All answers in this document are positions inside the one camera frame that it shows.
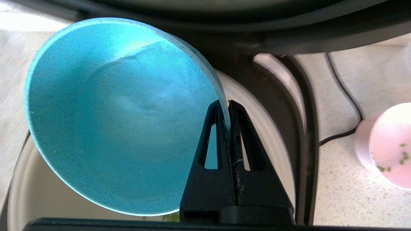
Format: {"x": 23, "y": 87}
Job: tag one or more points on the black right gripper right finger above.
{"x": 260, "y": 195}

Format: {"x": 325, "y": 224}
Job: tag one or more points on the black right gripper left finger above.
{"x": 208, "y": 192}

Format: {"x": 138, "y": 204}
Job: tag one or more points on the blue bowl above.
{"x": 122, "y": 122}

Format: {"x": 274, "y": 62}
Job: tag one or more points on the pink bowl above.
{"x": 391, "y": 128}

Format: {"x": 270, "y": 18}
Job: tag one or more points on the chopped green vegetables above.
{"x": 404, "y": 156}
{"x": 171, "y": 218}

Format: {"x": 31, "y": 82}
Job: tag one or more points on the cream inner pot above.
{"x": 266, "y": 134}

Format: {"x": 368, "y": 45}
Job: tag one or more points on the black rice cooker body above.
{"x": 311, "y": 144}

